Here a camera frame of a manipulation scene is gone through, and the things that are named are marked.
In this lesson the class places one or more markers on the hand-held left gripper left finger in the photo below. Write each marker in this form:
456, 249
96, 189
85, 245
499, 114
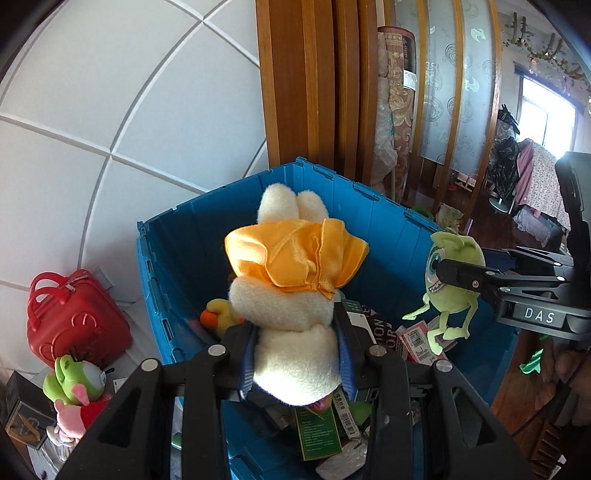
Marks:
247, 369

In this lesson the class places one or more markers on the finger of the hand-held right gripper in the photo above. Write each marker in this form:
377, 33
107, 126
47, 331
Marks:
531, 261
475, 279

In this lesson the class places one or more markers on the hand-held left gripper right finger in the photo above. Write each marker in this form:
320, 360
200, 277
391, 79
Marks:
346, 364

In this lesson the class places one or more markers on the green one-eyed monster plush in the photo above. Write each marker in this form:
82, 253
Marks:
461, 244

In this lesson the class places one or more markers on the cream plush yellow cloth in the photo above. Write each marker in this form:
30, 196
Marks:
286, 350

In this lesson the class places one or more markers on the blue plastic crate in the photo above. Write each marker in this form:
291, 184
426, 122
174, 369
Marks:
184, 258

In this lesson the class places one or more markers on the person's right hand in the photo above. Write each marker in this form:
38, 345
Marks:
570, 369

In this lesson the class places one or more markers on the black white printed box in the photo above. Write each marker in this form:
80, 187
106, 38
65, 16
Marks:
369, 323

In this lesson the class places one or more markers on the hanging clothes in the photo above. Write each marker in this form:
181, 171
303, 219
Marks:
540, 184

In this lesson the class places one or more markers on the yellow duck plush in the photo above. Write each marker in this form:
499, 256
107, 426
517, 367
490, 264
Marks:
221, 314

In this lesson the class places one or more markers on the pink red box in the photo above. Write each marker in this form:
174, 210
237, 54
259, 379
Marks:
415, 341

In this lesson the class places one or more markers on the silver foil packet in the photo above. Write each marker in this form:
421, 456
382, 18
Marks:
341, 464

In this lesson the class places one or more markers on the light green cloth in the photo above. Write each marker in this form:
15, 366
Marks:
531, 362

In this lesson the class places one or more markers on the window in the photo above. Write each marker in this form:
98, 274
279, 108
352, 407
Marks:
547, 115

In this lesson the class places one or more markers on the red hard carry case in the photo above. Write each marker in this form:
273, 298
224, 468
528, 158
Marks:
78, 323

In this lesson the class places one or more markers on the frosted glass sliding door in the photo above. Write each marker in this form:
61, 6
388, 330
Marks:
461, 92

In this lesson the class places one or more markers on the green frog plush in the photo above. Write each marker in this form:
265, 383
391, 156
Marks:
69, 383

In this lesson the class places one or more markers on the rolled patterned carpet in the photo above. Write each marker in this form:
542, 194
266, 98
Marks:
397, 115

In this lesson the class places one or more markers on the pink pig plush red dress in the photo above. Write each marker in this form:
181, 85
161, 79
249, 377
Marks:
69, 415

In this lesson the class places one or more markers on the vine wall decoration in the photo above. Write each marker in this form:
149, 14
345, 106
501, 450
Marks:
549, 50

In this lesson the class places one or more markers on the wooden door frame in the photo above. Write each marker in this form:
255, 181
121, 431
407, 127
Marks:
300, 83

